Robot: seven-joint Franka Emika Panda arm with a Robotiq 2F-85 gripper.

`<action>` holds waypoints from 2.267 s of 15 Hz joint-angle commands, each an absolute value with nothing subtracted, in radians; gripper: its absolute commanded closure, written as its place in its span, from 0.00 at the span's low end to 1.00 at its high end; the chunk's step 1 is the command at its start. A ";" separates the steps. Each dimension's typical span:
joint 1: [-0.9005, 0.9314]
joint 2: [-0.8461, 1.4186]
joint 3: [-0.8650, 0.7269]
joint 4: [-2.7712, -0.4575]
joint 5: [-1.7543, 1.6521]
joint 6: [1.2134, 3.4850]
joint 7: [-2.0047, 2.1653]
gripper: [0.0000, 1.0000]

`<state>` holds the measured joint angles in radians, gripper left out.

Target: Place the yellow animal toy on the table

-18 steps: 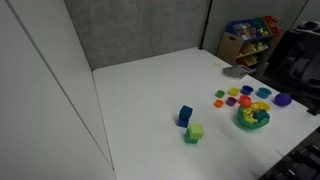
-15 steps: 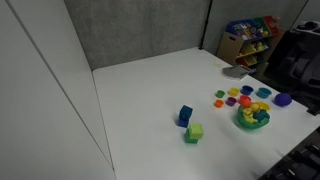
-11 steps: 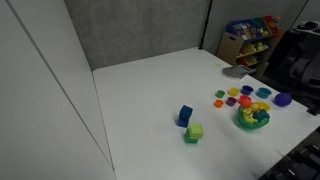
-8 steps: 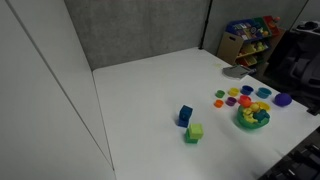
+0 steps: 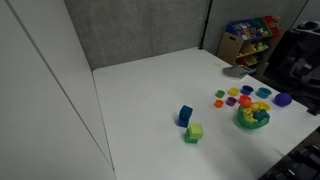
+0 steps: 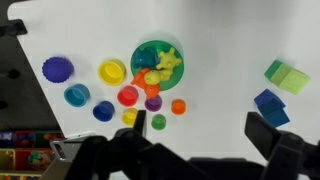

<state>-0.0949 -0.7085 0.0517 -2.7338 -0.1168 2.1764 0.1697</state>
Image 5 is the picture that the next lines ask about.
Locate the teal blue cube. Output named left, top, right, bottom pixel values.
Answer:
left=178, top=104, right=194, bottom=122

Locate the yellow spiky star toy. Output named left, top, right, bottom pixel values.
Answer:
left=242, top=108, right=258, bottom=124

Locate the yellow storage bin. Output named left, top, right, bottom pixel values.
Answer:
left=237, top=41, right=270, bottom=58

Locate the black pole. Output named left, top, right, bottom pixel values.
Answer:
left=198, top=0, right=214, bottom=50

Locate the dark teal animal toy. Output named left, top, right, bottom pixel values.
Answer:
left=253, top=109, right=271, bottom=123

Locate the royal blue cube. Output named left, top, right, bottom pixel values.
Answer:
left=177, top=118, right=190, bottom=129

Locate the blue storage bin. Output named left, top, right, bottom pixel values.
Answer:
left=225, top=19, right=259, bottom=42

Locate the black bulky equipment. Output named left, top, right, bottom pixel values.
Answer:
left=263, top=19, right=320, bottom=116

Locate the orange animal toy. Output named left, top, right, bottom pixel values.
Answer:
left=241, top=99, right=254, bottom=109

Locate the red storage bin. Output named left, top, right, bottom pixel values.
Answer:
left=263, top=15, right=282, bottom=36

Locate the green storage bin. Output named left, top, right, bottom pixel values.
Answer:
left=252, top=16, right=272, bottom=36

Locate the large yellow cup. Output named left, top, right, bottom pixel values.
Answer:
left=255, top=101, right=272, bottom=112

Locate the green bowl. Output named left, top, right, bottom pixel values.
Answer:
left=236, top=105, right=271, bottom=130

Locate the blue cup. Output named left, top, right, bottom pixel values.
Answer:
left=240, top=85, right=255, bottom=96

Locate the yellow animal toy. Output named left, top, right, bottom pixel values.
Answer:
left=249, top=102, right=261, bottom=113

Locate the wooden toy shelf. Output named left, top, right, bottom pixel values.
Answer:
left=216, top=15, right=287, bottom=69

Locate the dark green cube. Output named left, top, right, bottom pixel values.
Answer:
left=184, top=129, right=200, bottom=145

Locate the large purple cup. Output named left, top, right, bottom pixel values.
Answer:
left=273, top=92, right=293, bottom=108

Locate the small yellow cup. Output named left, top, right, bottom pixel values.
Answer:
left=228, top=87, right=241, bottom=98

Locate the red cup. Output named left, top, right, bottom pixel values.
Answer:
left=237, top=94, right=252, bottom=105

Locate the small purple cup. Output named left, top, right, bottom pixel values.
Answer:
left=225, top=96, right=238, bottom=107

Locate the gray metal plate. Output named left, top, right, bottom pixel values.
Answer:
left=222, top=64, right=256, bottom=81

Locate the light green cube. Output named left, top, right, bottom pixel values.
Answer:
left=188, top=123, right=205, bottom=140

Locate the teal cup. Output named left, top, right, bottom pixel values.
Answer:
left=255, top=87, right=273, bottom=100

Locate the small orange cup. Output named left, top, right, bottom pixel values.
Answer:
left=213, top=99, right=225, bottom=109

